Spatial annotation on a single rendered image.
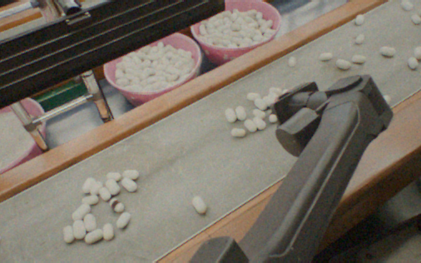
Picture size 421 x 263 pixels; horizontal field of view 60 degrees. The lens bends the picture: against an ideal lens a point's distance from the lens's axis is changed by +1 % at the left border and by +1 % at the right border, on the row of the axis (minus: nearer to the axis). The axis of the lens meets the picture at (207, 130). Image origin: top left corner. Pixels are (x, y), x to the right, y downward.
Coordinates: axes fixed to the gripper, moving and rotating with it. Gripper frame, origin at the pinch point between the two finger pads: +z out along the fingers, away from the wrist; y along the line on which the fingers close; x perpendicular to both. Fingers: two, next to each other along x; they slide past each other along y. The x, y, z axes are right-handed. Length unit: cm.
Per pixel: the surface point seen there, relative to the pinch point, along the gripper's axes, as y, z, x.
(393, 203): -57, 43, 71
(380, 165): -9.7, -12.3, 17.2
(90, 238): 43.8, 3.2, 5.2
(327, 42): -33.0, 18.1, -4.0
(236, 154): 10.1, 5.0, 6.3
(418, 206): -63, 38, 75
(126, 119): 26.0, 20.8, -9.8
